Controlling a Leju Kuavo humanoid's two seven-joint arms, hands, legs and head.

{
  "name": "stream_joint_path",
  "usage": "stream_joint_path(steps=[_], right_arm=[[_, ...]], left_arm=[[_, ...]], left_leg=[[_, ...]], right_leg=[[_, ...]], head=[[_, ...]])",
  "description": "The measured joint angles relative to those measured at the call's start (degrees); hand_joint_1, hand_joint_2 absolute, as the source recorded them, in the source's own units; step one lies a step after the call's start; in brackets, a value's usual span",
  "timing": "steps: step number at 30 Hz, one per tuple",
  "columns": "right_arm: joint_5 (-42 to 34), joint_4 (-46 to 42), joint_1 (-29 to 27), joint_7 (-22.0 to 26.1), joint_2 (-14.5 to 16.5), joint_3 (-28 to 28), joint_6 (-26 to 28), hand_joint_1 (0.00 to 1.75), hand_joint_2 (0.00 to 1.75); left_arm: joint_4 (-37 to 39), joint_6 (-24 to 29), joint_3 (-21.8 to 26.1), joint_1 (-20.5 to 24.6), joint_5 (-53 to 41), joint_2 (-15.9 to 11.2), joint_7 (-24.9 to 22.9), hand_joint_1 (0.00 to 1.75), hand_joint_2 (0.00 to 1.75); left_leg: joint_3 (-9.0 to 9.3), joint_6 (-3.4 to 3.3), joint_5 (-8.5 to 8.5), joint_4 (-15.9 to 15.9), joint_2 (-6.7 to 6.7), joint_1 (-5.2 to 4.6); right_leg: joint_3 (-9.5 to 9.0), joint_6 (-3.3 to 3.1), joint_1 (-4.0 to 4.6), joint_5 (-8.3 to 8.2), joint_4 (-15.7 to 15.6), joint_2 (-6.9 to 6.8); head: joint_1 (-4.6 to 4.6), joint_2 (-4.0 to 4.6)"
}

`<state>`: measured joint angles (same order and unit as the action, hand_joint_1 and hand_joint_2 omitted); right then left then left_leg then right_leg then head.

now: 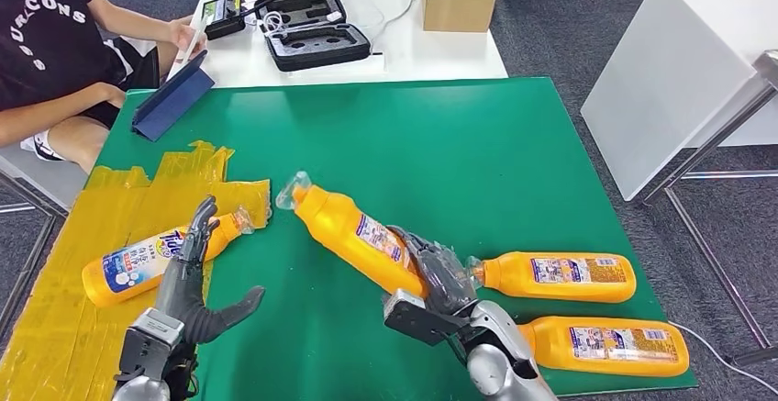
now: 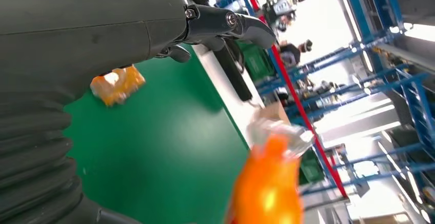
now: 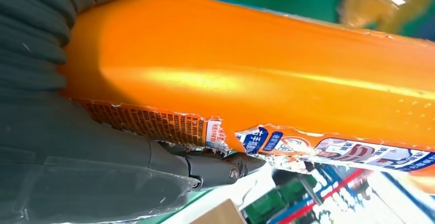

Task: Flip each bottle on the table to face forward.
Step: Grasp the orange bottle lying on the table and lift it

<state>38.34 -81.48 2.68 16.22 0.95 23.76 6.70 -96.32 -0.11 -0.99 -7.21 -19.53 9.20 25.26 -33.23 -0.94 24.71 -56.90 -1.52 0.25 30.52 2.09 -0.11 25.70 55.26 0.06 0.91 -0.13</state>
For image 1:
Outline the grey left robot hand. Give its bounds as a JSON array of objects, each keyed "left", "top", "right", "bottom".
[{"left": 152, "top": 195, "right": 267, "bottom": 346}]

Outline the person's left hand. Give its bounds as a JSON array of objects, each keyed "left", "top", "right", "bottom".
[{"left": 169, "top": 17, "right": 208, "bottom": 56}]

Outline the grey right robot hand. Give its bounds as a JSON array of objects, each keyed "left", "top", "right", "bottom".
[{"left": 383, "top": 225, "right": 482, "bottom": 318}]

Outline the handheld tablet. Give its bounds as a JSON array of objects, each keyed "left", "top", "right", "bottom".
[{"left": 167, "top": 12, "right": 206, "bottom": 80}]

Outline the orange Tide detergent bottle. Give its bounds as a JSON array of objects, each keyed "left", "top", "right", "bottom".
[
  {"left": 82, "top": 206, "right": 257, "bottom": 308},
  {"left": 464, "top": 251, "right": 638, "bottom": 304},
  {"left": 274, "top": 171, "right": 429, "bottom": 300},
  {"left": 519, "top": 316, "right": 691, "bottom": 379}
]

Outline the black handheld device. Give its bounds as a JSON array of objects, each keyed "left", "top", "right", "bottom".
[{"left": 201, "top": 0, "right": 272, "bottom": 41}]

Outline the blue folio case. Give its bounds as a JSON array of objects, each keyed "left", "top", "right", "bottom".
[{"left": 131, "top": 50, "right": 216, "bottom": 142}]

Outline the yellow tape sheet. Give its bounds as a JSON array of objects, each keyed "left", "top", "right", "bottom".
[{"left": 0, "top": 139, "right": 272, "bottom": 401}]

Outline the person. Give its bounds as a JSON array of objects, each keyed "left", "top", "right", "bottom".
[{"left": 0, "top": 0, "right": 208, "bottom": 174}]

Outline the black foam-lined case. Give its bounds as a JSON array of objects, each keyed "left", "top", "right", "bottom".
[{"left": 255, "top": 0, "right": 372, "bottom": 73}]

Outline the green table mat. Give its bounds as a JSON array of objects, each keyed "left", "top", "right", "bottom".
[{"left": 91, "top": 77, "right": 699, "bottom": 401}]

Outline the white desk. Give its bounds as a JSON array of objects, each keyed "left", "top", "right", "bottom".
[{"left": 193, "top": 0, "right": 509, "bottom": 89}]

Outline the large white table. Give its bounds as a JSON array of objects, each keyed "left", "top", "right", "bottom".
[{"left": 580, "top": 0, "right": 778, "bottom": 203}]

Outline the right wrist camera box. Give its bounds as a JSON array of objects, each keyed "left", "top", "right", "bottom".
[{"left": 383, "top": 288, "right": 472, "bottom": 348}]

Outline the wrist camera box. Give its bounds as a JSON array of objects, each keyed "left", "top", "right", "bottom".
[
  {"left": 383, "top": 288, "right": 472, "bottom": 348},
  {"left": 115, "top": 307, "right": 184, "bottom": 381}
]

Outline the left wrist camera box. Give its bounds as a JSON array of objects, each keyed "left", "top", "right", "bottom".
[{"left": 115, "top": 307, "right": 184, "bottom": 381}]

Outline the coiled white charging cable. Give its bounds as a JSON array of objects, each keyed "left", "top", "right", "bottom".
[{"left": 262, "top": 10, "right": 345, "bottom": 38}]

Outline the thin white cable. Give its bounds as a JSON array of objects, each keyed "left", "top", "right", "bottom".
[{"left": 369, "top": 0, "right": 424, "bottom": 53}]

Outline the long white cable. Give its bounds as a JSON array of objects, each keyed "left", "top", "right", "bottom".
[{"left": 668, "top": 320, "right": 778, "bottom": 395}]

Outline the steel table frame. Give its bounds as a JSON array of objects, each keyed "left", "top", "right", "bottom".
[{"left": 640, "top": 50, "right": 778, "bottom": 368}]

